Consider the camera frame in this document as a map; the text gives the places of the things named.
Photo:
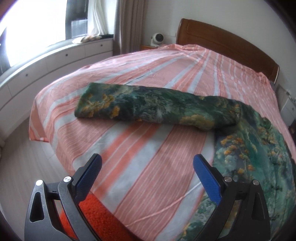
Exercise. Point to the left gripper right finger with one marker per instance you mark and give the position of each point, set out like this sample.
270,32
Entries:
252,218

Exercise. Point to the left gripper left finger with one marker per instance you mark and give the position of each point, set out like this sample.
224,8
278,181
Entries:
42,219

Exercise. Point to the green patterned padded jacket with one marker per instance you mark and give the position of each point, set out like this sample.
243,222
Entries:
247,145

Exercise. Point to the orange fuzzy garment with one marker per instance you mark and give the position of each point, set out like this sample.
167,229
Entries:
104,223

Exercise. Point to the pink striped bed sheet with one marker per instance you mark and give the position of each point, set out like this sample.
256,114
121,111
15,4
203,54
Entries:
147,179

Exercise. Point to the white bedside drawer cabinet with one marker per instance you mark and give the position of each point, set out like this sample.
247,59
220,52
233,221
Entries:
286,105

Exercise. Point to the white window bench cabinet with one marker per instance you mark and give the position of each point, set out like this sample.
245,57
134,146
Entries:
20,85

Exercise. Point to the wooden headboard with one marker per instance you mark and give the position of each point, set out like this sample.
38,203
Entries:
191,32

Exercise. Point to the white round fan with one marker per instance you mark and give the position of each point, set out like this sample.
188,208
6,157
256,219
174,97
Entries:
157,39

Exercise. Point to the white sheer curtain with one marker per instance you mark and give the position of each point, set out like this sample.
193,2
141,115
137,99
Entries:
101,17

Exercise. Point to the beige curtain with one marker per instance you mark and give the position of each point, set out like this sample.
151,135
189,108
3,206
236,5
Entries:
129,20

